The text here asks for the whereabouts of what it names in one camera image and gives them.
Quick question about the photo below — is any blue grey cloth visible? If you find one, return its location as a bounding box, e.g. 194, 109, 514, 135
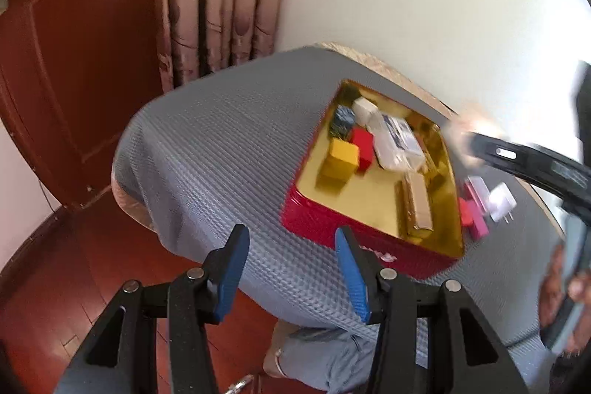
263, 322, 430, 392

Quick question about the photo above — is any pink block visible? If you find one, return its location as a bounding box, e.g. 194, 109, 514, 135
466, 186, 490, 240

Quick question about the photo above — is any person's right hand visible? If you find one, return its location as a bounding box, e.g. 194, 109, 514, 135
539, 244, 591, 330

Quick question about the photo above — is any gold rectangular box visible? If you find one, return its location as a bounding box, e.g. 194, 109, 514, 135
398, 172, 435, 238

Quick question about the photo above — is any grey mesh mat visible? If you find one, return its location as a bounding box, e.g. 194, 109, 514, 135
112, 45, 568, 353

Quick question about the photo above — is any blue patterned small tin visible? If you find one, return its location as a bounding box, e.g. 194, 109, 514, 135
330, 106, 358, 140

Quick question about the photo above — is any white small box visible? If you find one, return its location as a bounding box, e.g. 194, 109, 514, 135
352, 98, 382, 123

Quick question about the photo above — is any clear small plastic box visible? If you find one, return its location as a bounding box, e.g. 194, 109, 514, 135
466, 176, 492, 210

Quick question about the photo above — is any yellow block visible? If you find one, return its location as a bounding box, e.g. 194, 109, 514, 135
321, 139, 361, 182

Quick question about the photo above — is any white charger plug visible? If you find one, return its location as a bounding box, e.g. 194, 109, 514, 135
488, 182, 518, 225

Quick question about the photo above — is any red tin box gold inside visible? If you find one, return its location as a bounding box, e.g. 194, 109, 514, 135
280, 79, 465, 281

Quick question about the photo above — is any brown wooden door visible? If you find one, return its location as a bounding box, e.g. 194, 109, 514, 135
0, 0, 174, 210

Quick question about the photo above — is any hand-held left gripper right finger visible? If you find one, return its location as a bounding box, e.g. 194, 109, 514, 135
335, 226, 529, 394

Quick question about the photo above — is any clear plastic case with label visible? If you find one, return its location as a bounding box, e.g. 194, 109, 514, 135
367, 110, 426, 172

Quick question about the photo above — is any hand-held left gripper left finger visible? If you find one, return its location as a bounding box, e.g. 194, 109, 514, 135
54, 224, 251, 394

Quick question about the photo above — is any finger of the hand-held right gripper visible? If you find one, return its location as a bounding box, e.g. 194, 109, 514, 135
571, 60, 591, 138
462, 130, 591, 210

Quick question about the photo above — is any small red block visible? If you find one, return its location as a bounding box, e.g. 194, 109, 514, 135
458, 197, 481, 228

